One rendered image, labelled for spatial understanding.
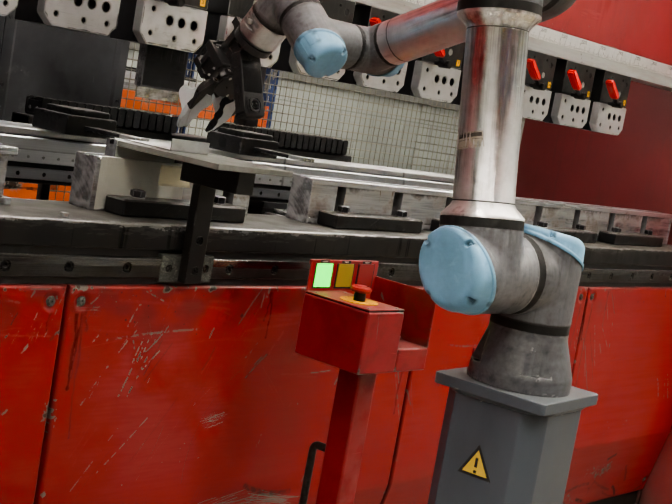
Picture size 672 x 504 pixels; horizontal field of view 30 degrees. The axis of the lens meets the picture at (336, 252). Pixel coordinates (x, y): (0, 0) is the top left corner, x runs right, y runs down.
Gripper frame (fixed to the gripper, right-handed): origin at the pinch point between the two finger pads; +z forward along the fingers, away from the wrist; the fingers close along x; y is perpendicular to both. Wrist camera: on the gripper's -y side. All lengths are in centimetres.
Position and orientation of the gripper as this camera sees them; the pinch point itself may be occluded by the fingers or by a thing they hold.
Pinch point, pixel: (197, 127)
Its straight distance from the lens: 221.3
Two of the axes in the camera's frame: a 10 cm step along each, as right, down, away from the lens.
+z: -5.9, 6.2, 5.2
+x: -6.9, -0.5, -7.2
